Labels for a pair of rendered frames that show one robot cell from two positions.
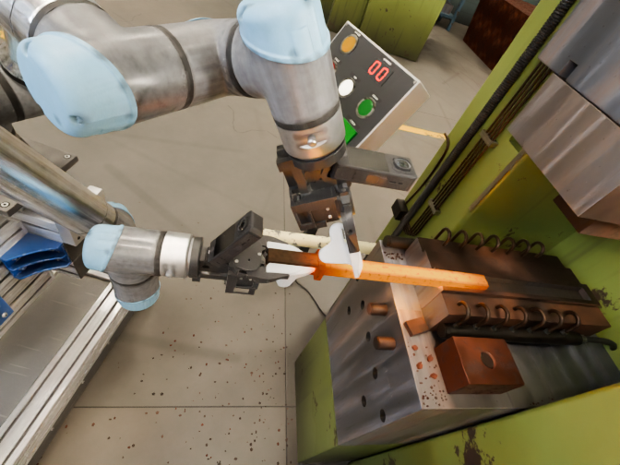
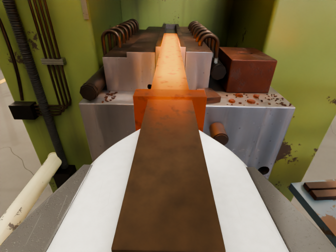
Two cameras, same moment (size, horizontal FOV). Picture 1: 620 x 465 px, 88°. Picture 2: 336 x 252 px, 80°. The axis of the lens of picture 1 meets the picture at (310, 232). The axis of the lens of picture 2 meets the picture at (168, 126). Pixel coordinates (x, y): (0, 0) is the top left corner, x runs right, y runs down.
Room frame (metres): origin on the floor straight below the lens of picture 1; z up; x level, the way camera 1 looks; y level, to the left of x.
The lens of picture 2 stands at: (0.32, 0.08, 1.07)
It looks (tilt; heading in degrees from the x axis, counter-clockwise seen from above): 32 degrees down; 291
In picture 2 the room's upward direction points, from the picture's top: 1 degrees clockwise
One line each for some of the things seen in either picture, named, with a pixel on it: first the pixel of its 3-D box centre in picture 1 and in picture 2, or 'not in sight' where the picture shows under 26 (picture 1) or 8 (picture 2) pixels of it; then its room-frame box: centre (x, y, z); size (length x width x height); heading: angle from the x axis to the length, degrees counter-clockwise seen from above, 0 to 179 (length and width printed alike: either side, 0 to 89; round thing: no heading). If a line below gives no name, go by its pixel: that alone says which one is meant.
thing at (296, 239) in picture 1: (324, 243); (12, 219); (0.77, -0.06, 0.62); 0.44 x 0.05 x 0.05; 111
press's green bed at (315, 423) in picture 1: (379, 393); not in sight; (0.51, -0.49, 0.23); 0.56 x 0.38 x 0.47; 111
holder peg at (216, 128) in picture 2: (384, 343); (218, 134); (0.35, -0.23, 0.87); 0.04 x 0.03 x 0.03; 111
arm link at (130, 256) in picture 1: (128, 251); not in sight; (0.25, 0.26, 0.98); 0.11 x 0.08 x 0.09; 111
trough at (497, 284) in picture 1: (519, 288); (170, 34); (0.53, -0.47, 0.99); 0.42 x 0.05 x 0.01; 111
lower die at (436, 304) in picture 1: (503, 287); (161, 48); (0.55, -0.46, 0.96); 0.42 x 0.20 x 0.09; 111
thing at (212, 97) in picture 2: (416, 327); (207, 95); (0.38, -0.28, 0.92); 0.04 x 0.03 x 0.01; 128
